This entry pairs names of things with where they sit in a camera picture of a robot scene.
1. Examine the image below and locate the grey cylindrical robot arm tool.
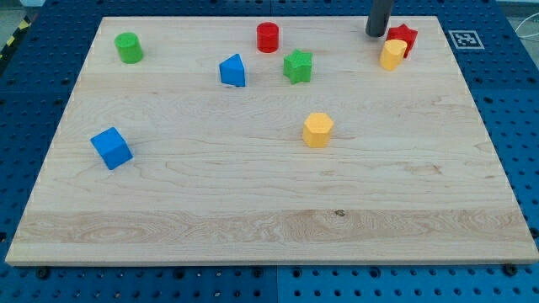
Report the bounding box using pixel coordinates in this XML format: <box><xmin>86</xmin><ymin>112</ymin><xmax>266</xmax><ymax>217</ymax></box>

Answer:
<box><xmin>366</xmin><ymin>0</ymin><xmax>394</xmax><ymax>38</ymax></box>

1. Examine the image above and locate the yellow hexagon block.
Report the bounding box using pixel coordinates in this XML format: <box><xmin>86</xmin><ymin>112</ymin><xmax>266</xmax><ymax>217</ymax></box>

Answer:
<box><xmin>302</xmin><ymin>113</ymin><xmax>334</xmax><ymax>148</ymax></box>

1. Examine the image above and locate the wooden board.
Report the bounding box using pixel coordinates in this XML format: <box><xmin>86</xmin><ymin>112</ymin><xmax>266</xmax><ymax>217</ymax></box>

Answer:
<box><xmin>6</xmin><ymin>16</ymin><xmax>538</xmax><ymax>266</ymax></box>

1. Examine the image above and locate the blue triangular prism block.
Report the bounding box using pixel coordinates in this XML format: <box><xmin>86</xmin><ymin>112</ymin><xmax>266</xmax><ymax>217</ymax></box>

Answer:
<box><xmin>219</xmin><ymin>54</ymin><xmax>246</xmax><ymax>87</ymax></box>

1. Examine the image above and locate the green star block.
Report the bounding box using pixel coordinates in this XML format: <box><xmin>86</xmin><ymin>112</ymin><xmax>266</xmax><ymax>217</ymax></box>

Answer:
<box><xmin>283</xmin><ymin>49</ymin><xmax>312</xmax><ymax>84</ymax></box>

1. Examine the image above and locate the red cylinder block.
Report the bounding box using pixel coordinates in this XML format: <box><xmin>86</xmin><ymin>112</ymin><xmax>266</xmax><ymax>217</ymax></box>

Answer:
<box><xmin>256</xmin><ymin>22</ymin><xmax>280</xmax><ymax>53</ymax></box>

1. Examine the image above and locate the yellow heart block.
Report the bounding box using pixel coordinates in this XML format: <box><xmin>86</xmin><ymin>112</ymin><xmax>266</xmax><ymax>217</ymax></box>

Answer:
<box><xmin>379</xmin><ymin>40</ymin><xmax>408</xmax><ymax>71</ymax></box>

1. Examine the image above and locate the blue cube block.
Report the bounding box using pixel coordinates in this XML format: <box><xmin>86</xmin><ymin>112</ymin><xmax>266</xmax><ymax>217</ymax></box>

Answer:
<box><xmin>90</xmin><ymin>127</ymin><xmax>133</xmax><ymax>170</ymax></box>

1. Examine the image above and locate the green cylinder block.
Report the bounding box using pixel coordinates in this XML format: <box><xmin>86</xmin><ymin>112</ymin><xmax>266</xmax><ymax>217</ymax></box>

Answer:
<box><xmin>114</xmin><ymin>32</ymin><xmax>144</xmax><ymax>64</ymax></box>

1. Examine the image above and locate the red star block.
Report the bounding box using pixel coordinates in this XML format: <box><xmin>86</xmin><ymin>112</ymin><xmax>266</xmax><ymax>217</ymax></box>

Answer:
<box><xmin>386</xmin><ymin>24</ymin><xmax>418</xmax><ymax>58</ymax></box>

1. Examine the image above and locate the white fiducial marker tag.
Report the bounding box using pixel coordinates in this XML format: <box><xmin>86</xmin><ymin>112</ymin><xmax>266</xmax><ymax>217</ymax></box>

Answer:
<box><xmin>448</xmin><ymin>29</ymin><xmax>484</xmax><ymax>50</ymax></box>

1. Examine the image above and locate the yellow black hazard tape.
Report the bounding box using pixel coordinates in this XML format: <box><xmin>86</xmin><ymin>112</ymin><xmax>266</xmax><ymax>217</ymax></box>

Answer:
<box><xmin>1</xmin><ymin>16</ymin><xmax>32</xmax><ymax>62</ymax></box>

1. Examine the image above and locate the white cable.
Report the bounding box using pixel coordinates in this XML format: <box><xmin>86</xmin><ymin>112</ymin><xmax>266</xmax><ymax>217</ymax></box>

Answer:
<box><xmin>514</xmin><ymin>11</ymin><xmax>539</xmax><ymax>41</ymax></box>

